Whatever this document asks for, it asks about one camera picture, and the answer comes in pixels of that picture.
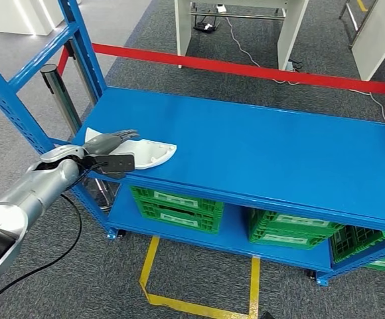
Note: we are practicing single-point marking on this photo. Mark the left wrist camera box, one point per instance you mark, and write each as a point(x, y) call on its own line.
point(119, 164)

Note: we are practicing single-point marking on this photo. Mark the black router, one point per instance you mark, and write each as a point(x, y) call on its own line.
point(207, 27)

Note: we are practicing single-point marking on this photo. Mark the white desk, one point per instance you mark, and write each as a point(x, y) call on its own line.
point(287, 35)

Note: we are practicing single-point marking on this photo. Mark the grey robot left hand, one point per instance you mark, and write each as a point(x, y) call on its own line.
point(103, 143)

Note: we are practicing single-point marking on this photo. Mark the white power strip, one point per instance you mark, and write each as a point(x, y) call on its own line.
point(221, 8)

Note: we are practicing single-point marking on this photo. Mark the blue metal shelf rack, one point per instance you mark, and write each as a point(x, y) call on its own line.
point(245, 145)

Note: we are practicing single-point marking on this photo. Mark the yellow floor tape outline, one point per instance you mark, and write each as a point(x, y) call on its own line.
point(149, 264)

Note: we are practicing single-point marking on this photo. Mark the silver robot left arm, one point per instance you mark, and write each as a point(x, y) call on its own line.
point(36, 193)

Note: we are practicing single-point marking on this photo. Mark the white curved plastic part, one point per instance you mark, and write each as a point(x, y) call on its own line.
point(152, 154)

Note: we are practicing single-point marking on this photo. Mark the red barrier belt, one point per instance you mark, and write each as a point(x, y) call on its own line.
point(245, 68)

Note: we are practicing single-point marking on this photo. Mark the white desk panel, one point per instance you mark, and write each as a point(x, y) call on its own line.
point(378, 39)

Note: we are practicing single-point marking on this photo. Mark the white lit partition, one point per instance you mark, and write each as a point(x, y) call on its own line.
point(13, 17)

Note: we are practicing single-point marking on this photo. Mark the white power adapter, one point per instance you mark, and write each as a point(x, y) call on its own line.
point(290, 67)

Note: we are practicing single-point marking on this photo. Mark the steel frame table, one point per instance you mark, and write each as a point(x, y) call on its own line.
point(360, 28)

